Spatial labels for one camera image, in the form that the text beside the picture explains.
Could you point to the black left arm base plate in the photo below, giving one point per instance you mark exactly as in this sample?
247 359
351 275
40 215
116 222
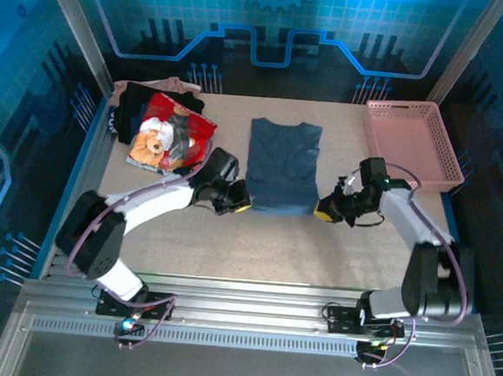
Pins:
113 308

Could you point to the black t-shirt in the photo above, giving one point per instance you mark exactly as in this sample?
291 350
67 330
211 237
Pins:
131 109

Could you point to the blue t-shirt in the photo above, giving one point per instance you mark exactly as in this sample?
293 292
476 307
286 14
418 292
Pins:
284 164

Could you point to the small circuit board with LEDs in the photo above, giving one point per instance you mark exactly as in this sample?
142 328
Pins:
129 326
371 347

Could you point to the red teddy bear print t-shirt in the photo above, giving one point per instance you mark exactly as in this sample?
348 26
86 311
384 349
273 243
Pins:
199 129

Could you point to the navy t-shirt with white print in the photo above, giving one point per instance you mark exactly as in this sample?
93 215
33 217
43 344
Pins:
111 121

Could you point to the pink perforated plastic basket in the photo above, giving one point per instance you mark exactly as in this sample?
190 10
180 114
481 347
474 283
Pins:
408 139

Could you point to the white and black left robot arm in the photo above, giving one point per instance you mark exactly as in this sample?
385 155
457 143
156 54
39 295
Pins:
154 204

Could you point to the beige t-shirt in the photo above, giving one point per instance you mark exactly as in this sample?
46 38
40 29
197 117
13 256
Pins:
177 84

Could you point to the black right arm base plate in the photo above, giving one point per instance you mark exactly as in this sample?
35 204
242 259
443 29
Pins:
341 321

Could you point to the aluminium rail frame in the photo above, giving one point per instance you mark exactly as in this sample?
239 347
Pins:
247 303

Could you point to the aluminium frame post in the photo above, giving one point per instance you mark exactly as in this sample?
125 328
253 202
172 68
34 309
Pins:
468 48
78 30

